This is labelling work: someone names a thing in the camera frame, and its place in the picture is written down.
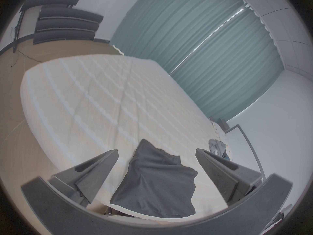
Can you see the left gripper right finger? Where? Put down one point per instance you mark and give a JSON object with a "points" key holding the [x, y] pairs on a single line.
{"points": [[227, 175]]}

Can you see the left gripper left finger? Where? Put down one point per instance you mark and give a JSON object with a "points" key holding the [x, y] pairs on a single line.
{"points": [[90, 177]]}

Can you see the black T-shirt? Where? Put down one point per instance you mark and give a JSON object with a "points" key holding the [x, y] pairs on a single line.
{"points": [[156, 182]]}

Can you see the pile of clothes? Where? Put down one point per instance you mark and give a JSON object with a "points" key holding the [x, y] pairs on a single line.
{"points": [[217, 147]]}

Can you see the white printed pillow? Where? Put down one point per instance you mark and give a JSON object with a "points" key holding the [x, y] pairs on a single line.
{"points": [[220, 132]]}

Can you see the grey bedside table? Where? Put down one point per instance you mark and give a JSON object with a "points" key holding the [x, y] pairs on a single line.
{"points": [[221, 123]]}

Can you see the bed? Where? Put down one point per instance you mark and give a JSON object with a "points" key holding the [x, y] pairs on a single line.
{"points": [[97, 101]]}

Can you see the blue-green curtain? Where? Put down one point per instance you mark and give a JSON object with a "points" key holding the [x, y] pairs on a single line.
{"points": [[232, 65], [171, 16]]}

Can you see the black chest of drawers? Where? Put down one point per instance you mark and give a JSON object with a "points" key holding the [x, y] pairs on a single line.
{"points": [[66, 24]]}

